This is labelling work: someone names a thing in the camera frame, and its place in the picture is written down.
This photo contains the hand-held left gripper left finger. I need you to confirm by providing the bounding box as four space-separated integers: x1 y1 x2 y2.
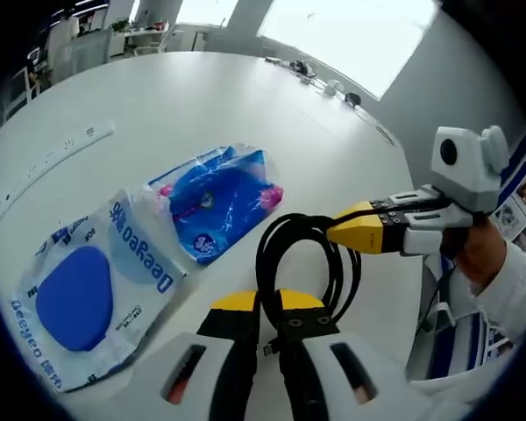
126 289 262 421

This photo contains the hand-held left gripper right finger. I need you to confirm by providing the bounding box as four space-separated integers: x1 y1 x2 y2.
276 287 426 421

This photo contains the blue plastic package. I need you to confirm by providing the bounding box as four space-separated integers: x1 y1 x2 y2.
145 142 287 268

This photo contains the wipes pack blue lid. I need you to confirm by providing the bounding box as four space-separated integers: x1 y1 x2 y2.
9 187 190 395

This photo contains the person's right hand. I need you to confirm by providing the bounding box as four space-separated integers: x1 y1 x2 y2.
453 217 508 290

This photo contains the distant black white item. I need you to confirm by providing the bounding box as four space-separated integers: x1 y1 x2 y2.
288 59 319 79

